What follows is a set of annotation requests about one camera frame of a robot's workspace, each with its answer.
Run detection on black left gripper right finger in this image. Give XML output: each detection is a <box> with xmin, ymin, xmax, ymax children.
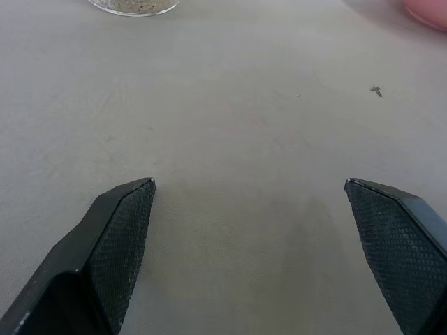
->
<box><xmin>344</xmin><ymin>177</ymin><xmax>447</xmax><ymax>335</ymax></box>

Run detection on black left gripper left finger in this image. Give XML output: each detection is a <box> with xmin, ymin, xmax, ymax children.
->
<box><xmin>0</xmin><ymin>177</ymin><xmax>156</xmax><ymax>335</ymax></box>

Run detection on clear glass container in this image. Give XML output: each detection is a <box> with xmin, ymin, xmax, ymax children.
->
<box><xmin>87</xmin><ymin>0</ymin><xmax>180</xmax><ymax>17</ymax></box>

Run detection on pink bowl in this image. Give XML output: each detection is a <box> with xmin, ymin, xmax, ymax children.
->
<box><xmin>401</xmin><ymin>0</ymin><xmax>447</xmax><ymax>33</ymax></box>

